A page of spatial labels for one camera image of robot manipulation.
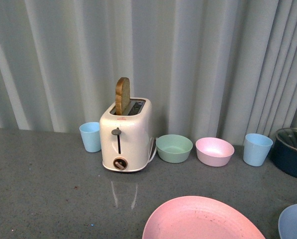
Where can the pink plate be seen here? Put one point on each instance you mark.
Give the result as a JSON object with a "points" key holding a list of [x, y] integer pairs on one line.
{"points": [[196, 217]]}

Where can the blue plate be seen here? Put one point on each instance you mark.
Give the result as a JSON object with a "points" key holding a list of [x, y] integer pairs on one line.
{"points": [[287, 224]]}

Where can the cream two-slot toaster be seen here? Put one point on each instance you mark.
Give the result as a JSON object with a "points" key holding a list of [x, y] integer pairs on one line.
{"points": [[127, 141]]}

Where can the green bowl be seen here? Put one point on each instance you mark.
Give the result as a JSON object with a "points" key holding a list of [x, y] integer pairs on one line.
{"points": [[173, 148]]}

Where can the brown bread slice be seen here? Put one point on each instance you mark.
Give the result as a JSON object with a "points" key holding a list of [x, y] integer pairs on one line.
{"points": [[122, 95]]}

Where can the light blue cup behind toaster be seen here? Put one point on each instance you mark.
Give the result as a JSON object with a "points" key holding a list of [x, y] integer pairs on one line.
{"points": [[90, 133]]}

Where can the pink bowl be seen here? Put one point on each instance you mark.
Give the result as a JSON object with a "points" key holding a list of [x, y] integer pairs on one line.
{"points": [[214, 151]]}

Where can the grey curtain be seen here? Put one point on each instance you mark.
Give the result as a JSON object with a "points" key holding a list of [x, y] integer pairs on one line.
{"points": [[220, 68]]}

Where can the glass pot lid blue knob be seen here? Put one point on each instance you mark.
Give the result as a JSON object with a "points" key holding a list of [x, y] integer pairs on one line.
{"points": [[288, 136]]}

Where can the dark blue saucepan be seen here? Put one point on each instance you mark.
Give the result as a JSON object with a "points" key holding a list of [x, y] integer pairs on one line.
{"points": [[284, 158]]}

